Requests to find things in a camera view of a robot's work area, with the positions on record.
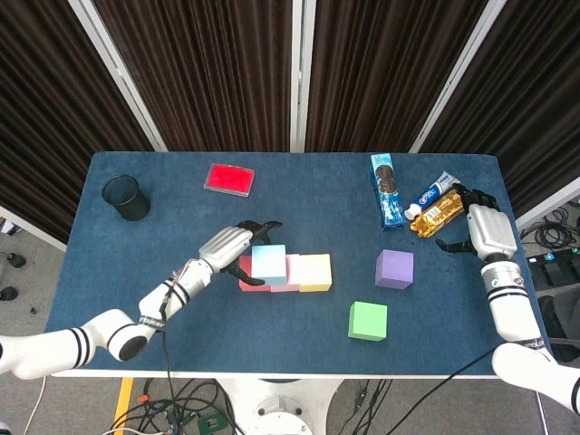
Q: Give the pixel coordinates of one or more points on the red ink pad case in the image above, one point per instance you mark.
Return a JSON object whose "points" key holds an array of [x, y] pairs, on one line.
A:
{"points": [[229, 179]]}

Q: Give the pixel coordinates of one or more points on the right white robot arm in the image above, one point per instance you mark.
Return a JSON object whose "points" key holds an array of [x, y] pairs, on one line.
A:
{"points": [[507, 308]]}

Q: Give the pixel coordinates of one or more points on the blue cookie box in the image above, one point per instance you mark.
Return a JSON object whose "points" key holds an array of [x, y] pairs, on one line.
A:
{"points": [[389, 204]]}

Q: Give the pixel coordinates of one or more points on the purple cube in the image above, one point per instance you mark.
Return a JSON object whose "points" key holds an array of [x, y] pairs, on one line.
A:
{"points": [[394, 267]]}

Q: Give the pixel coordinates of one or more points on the white blue toothpaste tube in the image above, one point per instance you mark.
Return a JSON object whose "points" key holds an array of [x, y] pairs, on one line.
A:
{"points": [[430, 195]]}

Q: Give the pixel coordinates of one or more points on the white table frame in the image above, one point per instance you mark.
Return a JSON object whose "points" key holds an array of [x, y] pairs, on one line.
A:
{"points": [[362, 376]]}

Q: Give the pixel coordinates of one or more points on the light blue cube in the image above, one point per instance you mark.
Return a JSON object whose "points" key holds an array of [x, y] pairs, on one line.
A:
{"points": [[269, 262]]}

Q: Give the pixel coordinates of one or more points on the green cube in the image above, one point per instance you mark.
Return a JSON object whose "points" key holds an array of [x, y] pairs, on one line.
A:
{"points": [[368, 319]]}

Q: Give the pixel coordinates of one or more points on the pink cube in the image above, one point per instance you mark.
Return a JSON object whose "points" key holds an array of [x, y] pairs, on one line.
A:
{"points": [[292, 272]]}

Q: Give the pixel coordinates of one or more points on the gold foil snack pack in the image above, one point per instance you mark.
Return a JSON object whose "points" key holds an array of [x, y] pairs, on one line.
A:
{"points": [[439, 213]]}

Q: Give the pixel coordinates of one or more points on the blue table cloth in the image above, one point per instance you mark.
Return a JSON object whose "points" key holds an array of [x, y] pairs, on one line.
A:
{"points": [[281, 335]]}

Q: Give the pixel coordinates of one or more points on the red-orange cube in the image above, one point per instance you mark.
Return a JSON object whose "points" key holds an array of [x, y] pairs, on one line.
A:
{"points": [[246, 260]]}

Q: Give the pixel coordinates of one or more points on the yellow floor tape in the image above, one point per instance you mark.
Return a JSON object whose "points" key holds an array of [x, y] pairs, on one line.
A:
{"points": [[123, 399]]}

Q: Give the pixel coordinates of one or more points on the black floor caster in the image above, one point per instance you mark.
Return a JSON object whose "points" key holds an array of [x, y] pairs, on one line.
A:
{"points": [[8, 293], [16, 259]]}

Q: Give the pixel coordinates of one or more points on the yellow cube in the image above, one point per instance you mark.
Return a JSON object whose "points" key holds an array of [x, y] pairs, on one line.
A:
{"points": [[315, 272]]}

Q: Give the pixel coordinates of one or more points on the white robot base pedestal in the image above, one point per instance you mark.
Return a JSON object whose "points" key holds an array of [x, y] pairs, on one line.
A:
{"points": [[281, 408]]}

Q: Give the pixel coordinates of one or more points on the black mesh pen cup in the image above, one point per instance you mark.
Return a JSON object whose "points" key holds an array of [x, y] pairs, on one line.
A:
{"points": [[131, 206]]}

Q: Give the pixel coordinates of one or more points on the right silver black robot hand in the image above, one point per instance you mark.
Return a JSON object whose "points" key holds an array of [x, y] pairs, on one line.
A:
{"points": [[491, 231]]}

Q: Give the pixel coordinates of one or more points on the brown partition panel white frame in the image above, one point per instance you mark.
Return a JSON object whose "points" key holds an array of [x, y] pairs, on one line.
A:
{"points": [[45, 113], [204, 81], [521, 113], [376, 81]]}

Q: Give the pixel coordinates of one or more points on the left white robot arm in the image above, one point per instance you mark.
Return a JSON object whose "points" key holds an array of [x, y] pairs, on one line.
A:
{"points": [[50, 353]]}

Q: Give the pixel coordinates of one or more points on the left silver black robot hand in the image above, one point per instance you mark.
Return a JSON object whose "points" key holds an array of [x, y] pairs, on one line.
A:
{"points": [[224, 247]]}

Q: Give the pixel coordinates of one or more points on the green circuit board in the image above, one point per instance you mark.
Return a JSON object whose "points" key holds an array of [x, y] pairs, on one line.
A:
{"points": [[210, 423]]}

